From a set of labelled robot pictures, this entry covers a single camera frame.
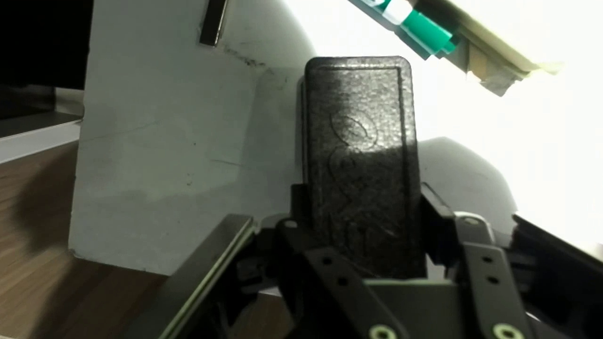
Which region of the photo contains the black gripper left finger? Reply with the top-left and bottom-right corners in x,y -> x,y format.
123,184 -> 411,339

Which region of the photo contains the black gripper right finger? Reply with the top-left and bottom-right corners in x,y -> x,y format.
419,180 -> 603,339

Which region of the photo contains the green whiteboard marker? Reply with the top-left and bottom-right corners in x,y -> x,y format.
349,0 -> 460,61

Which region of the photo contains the small white table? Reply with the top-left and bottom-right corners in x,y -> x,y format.
66,0 -> 603,278

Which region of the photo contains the black pen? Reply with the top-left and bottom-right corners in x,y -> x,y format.
198,0 -> 228,46

